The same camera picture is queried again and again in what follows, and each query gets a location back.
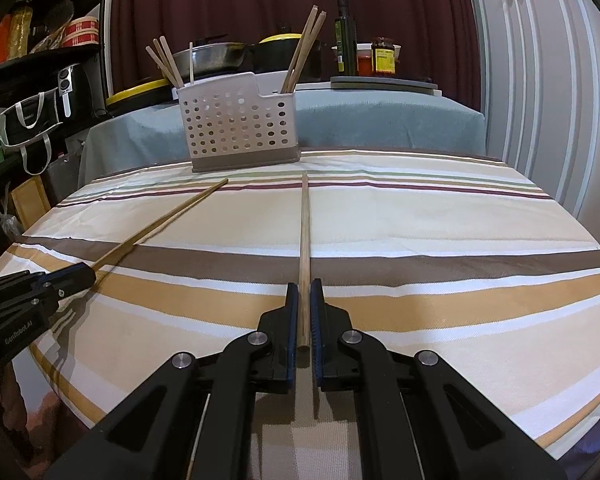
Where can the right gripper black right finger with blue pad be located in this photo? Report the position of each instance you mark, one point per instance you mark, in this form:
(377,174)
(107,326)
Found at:
(417,416)

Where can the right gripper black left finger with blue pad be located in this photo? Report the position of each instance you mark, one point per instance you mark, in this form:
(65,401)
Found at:
(191,418)

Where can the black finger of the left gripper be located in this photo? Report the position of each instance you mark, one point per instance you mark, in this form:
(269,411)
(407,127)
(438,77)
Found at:
(69,281)

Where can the wooden chopstick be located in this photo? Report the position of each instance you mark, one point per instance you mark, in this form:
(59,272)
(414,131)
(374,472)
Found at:
(161,67)
(304,331)
(169,56)
(191,71)
(159,51)
(116,254)

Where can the wooden chopstick crossed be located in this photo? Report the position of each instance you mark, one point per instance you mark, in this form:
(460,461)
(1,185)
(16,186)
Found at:
(321,17)
(294,69)

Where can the black white tote bag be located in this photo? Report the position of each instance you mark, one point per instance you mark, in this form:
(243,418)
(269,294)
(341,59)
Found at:
(26,128)

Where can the striped tablecloth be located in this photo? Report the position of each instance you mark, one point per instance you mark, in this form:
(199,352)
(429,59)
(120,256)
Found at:
(459,255)

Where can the grey-blue table cover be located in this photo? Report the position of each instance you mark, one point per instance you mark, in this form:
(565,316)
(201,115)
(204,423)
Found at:
(325,119)

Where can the yellow black round lid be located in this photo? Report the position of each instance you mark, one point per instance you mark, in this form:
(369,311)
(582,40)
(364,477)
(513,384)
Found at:
(139,91)

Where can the black shelf unit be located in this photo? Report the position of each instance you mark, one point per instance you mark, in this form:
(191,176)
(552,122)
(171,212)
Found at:
(79,76)

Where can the white perforated utensil holder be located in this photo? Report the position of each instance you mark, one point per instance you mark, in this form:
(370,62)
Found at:
(233,122)

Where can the red white round tin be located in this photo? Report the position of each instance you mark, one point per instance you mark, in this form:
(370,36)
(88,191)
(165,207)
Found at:
(80,32)

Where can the gold package on shelf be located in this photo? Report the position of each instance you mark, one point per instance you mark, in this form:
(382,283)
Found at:
(19,30)

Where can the steel wok with lid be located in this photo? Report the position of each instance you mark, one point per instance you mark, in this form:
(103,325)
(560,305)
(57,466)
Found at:
(213,58)

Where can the black pot yellow lid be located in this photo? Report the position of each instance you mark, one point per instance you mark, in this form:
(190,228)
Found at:
(274,54)

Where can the grey cutting board tray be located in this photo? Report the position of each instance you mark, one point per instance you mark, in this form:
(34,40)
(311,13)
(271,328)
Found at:
(384,84)

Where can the sauce jar yellow label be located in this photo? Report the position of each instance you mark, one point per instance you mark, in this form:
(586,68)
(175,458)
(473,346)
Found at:
(383,57)

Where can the dark olive oil bottle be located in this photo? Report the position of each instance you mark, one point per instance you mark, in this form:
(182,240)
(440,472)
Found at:
(346,47)

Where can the white cabinet doors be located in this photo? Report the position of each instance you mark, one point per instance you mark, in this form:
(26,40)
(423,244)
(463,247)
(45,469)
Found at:
(540,68)

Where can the dark red curtain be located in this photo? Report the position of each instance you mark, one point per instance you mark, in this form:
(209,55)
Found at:
(438,38)

